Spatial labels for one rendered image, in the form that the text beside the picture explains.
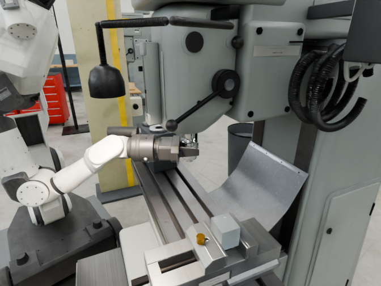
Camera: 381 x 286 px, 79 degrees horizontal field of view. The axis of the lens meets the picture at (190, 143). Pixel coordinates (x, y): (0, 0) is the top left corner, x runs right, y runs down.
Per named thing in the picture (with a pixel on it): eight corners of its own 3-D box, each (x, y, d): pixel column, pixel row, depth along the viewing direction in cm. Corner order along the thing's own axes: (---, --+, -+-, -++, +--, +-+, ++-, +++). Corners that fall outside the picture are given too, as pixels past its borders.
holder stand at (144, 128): (153, 173, 109) (151, 134, 101) (139, 155, 126) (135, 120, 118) (177, 167, 114) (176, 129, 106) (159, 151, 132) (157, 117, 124)
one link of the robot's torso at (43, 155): (20, 178, 114) (-13, 81, 99) (59, 167, 125) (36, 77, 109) (24, 189, 103) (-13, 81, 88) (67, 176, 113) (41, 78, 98)
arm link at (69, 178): (95, 180, 70) (38, 216, 69) (98, 167, 80) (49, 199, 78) (71, 152, 66) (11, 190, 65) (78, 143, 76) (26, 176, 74)
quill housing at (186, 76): (172, 144, 59) (167, -2, 47) (152, 121, 77) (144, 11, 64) (236, 134, 66) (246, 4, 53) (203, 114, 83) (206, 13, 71)
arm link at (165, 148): (178, 143, 67) (136, 142, 67) (178, 172, 70) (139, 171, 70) (180, 128, 78) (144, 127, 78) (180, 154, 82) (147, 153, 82)
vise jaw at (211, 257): (204, 276, 53) (204, 263, 52) (185, 237, 64) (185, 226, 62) (227, 266, 56) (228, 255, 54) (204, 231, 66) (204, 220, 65)
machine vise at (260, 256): (157, 322, 51) (154, 288, 47) (143, 266, 64) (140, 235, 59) (282, 268, 63) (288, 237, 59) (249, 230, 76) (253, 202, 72)
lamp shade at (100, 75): (82, 96, 48) (76, 64, 46) (109, 90, 54) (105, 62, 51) (106, 100, 45) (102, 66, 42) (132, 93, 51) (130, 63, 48)
